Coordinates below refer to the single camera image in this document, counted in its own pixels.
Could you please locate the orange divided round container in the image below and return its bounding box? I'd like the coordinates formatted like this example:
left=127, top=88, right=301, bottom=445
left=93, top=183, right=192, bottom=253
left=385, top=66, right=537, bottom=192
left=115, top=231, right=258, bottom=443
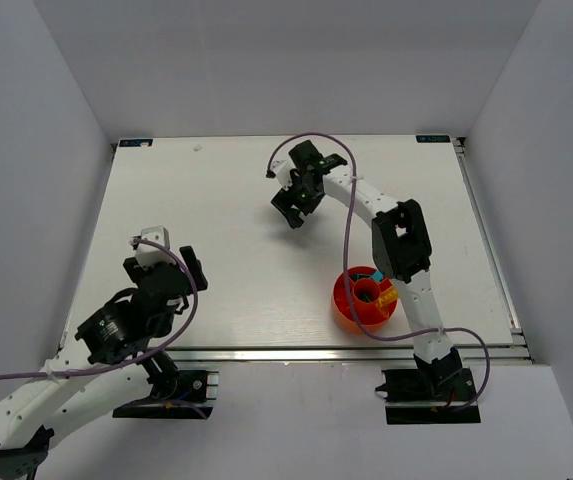
left=331, top=266, right=398, bottom=334

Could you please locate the yellow long lego plate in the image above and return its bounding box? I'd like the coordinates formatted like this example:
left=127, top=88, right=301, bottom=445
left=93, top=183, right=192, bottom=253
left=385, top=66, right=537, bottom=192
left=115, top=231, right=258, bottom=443
left=376, top=285, right=399, bottom=310

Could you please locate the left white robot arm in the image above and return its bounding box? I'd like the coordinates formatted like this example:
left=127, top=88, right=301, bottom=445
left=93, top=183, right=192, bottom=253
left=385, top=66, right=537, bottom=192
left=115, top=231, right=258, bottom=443
left=0, top=237, right=208, bottom=479

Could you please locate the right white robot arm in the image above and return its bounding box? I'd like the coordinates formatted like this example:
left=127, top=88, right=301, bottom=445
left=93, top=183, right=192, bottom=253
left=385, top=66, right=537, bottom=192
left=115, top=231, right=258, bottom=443
left=266, top=140, right=462, bottom=395

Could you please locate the blue label sticker right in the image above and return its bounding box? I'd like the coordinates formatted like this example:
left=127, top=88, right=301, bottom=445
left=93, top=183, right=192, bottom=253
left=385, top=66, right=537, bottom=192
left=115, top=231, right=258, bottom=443
left=415, top=134, right=451, bottom=144

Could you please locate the blue label sticker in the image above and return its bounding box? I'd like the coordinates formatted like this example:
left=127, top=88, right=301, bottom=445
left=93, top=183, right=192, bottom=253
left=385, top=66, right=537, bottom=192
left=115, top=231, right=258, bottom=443
left=118, top=138, right=153, bottom=148
left=415, top=134, right=451, bottom=144

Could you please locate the blue label sticker left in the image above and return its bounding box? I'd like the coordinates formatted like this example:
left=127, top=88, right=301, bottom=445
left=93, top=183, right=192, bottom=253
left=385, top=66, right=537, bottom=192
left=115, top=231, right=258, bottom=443
left=118, top=138, right=153, bottom=148

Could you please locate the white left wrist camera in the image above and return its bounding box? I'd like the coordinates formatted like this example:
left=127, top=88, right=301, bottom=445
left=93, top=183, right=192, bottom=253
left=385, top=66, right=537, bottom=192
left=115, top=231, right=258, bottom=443
left=130, top=226, right=174, bottom=269

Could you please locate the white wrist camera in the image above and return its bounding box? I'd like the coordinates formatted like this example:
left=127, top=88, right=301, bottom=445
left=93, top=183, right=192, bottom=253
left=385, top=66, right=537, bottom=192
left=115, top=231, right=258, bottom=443
left=266, top=159, right=294, bottom=190
left=130, top=226, right=174, bottom=269

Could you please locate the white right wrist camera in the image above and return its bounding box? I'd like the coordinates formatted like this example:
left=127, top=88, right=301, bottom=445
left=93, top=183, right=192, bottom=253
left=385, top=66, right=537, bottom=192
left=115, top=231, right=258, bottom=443
left=266, top=159, right=294, bottom=190

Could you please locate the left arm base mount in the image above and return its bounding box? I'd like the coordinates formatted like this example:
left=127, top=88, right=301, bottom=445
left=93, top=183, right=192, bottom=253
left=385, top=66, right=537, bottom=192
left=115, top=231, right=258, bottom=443
left=112, top=369, right=219, bottom=420

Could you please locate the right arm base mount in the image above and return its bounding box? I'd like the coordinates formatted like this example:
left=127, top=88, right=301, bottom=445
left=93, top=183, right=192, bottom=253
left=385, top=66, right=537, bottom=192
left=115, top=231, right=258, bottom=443
left=374, top=368, right=481, bottom=425

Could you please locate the aluminium front table rail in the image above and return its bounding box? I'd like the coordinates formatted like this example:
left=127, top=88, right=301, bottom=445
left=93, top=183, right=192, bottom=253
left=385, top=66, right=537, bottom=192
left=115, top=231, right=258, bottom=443
left=168, top=346, right=531, bottom=362

